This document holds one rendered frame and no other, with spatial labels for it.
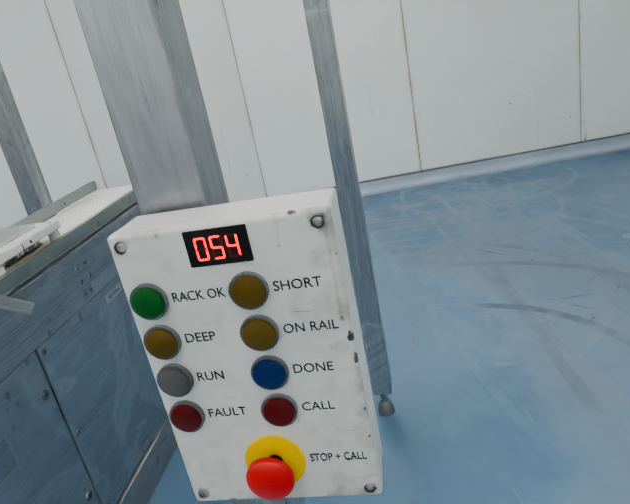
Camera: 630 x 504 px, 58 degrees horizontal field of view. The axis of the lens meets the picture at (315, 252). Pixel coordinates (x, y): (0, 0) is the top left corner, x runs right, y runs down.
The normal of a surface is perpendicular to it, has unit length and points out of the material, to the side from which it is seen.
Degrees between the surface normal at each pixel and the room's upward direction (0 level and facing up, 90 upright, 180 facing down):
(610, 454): 0
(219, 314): 90
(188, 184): 90
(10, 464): 89
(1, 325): 90
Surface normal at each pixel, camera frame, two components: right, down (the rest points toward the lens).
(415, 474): -0.18, -0.92
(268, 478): -0.13, 0.31
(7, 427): 0.97, -0.12
